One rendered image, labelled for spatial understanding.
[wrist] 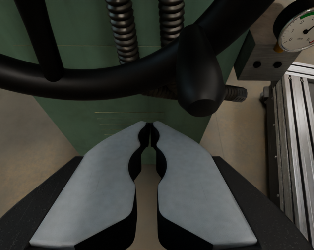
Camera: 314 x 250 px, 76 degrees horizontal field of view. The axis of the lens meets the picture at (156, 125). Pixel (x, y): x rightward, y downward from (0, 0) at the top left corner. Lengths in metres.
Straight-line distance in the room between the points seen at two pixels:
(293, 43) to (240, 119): 0.74
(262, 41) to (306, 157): 0.50
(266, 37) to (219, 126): 0.67
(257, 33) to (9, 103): 1.14
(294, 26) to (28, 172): 0.97
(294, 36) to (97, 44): 0.30
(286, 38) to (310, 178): 0.51
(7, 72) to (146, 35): 0.23
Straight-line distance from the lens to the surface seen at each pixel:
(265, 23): 0.42
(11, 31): 0.43
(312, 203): 0.74
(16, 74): 0.20
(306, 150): 0.81
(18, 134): 1.12
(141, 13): 0.35
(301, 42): 0.36
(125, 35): 0.22
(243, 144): 0.99
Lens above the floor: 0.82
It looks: 59 degrees down
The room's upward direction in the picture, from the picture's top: 1 degrees clockwise
